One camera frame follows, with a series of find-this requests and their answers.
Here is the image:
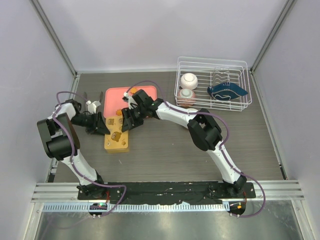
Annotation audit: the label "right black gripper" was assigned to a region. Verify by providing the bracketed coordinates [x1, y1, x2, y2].
[121, 106, 147, 134]

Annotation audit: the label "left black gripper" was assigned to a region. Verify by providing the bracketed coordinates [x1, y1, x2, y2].
[71, 111, 111, 136]

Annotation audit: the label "white wire dish rack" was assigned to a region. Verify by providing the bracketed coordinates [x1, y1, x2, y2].
[174, 56, 253, 112]

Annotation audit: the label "white round teapot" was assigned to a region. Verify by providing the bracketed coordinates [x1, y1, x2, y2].
[179, 72, 198, 90]

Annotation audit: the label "orange flower cookie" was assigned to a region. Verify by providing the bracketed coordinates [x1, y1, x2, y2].
[130, 87, 137, 94]
[115, 109, 123, 116]

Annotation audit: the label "orange flower cookie lower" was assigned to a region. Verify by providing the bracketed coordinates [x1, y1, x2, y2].
[115, 109, 123, 116]

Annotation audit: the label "pink plastic tray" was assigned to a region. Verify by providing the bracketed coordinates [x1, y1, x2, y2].
[103, 85, 157, 118]

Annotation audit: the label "white slotted cable duct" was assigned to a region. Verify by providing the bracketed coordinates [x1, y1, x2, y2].
[42, 202, 230, 214]

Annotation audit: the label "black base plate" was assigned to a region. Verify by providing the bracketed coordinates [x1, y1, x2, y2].
[76, 181, 256, 205]

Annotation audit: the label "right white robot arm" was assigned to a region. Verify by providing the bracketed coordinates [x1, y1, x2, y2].
[121, 89, 247, 198]

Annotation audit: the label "dark blue dish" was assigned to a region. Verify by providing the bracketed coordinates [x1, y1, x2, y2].
[207, 82, 248, 101]

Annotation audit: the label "silver tin lid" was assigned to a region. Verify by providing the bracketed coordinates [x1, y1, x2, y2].
[104, 116, 129, 154]

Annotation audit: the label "white ceramic bowl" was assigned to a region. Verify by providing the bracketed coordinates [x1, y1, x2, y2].
[184, 108, 198, 129]

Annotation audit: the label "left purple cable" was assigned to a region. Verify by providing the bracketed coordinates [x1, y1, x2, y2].
[53, 90, 127, 218]

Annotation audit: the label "metal tongs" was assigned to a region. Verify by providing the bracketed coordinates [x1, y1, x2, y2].
[83, 91, 104, 114]

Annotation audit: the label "aluminium frame rail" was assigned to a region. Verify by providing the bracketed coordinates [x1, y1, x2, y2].
[31, 180, 305, 203]

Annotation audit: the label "pink patterned cup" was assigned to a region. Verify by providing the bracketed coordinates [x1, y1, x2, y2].
[177, 88, 196, 107]

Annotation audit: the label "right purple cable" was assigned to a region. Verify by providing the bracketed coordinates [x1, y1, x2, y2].
[126, 79, 266, 220]

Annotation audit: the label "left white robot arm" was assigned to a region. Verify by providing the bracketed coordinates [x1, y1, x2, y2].
[37, 99, 110, 200]

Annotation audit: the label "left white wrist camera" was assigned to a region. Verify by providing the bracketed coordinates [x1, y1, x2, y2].
[85, 100, 101, 115]

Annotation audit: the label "purple cable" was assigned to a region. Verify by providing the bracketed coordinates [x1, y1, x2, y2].
[126, 79, 266, 220]
[53, 90, 127, 218]

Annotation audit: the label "orange flower cookie top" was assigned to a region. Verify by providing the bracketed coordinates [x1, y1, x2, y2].
[130, 87, 137, 94]

